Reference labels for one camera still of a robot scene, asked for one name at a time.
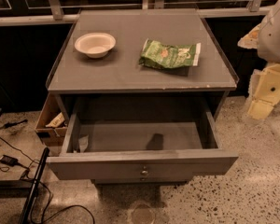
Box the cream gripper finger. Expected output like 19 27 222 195
247 63 280 119
237 24 260 49

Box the green jalapeno chip bag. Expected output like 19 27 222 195
139 39 202 70

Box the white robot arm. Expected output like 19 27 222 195
238 0 280 119

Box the brass drawer knob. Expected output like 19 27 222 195
140 166 148 176

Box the open grey top drawer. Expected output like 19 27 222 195
46 110 239 181

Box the metal window railing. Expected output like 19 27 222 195
0 0 280 28

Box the white paper bowl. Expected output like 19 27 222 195
75 33 116 59

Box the grey wooden cabinet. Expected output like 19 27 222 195
45 8 240 185

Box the yellow packet in box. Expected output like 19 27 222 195
46 112 64 128

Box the cardboard box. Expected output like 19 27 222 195
35 94 67 147

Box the black screwdriver on floor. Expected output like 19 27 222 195
0 119 28 130

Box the black power adapter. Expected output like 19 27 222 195
0 155 18 167

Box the black bar on floor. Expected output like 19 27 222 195
18 147 49 224

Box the black cable on floor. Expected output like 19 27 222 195
0 132 96 224

